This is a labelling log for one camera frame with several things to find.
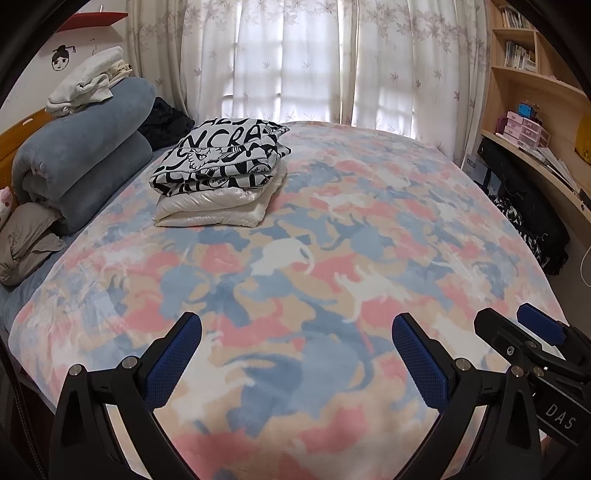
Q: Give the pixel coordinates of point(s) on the face wall sticker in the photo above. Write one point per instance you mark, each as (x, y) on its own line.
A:
(61, 59)

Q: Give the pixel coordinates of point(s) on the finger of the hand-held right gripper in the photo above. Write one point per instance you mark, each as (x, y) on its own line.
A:
(540, 323)
(501, 334)

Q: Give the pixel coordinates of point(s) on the yellow bag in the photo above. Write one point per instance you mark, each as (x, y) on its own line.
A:
(584, 145)

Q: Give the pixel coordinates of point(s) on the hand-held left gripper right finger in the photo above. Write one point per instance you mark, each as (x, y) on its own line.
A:
(422, 364)

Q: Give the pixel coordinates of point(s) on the rolled blue blanket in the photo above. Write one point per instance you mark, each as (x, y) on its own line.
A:
(78, 157)

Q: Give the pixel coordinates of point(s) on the small blue box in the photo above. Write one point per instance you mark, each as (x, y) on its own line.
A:
(526, 110)

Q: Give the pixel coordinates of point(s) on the pink drawer organizer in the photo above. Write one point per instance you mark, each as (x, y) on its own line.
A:
(524, 131)

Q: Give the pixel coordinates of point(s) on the cream puffer jacket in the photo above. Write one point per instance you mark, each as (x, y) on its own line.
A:
(212, 210)

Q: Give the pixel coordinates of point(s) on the black white printed hooded jacket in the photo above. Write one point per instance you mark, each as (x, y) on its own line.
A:
(221, 152)

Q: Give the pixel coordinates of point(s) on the pink dotted pillow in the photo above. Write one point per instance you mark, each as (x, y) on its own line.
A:
(3, 205)

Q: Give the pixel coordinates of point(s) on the stack of papers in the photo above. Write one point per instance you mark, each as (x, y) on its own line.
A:
(558, 168)

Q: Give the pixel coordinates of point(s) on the wooden headboard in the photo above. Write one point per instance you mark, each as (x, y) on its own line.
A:
(18, 134)

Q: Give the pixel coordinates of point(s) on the red wall shelf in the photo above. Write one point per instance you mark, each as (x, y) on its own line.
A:
(92, 18)

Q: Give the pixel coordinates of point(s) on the white floral curtain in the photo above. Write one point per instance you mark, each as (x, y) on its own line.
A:
(300, 64)

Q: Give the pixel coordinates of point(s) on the pastel cat print bed blanket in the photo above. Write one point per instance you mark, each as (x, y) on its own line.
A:
(323, 207)

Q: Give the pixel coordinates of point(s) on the row of books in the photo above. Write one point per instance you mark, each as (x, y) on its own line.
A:
(519, 55)
(515, 18)

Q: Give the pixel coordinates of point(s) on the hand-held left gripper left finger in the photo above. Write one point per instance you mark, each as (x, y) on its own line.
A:
(173, 357)

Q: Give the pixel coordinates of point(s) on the grey pillow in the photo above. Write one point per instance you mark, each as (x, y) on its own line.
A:
(27, 240)

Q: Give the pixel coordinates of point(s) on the white folded clothes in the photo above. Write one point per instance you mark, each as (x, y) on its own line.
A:
(87, 78)

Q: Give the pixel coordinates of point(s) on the wooden bookshelf desk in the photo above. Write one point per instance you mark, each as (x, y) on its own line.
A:
(554, 101)

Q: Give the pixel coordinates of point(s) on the black cloth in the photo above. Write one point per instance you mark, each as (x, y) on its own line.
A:
(166, 122)

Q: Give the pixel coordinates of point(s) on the white cardboard box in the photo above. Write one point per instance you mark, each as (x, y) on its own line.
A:
(475, 170)

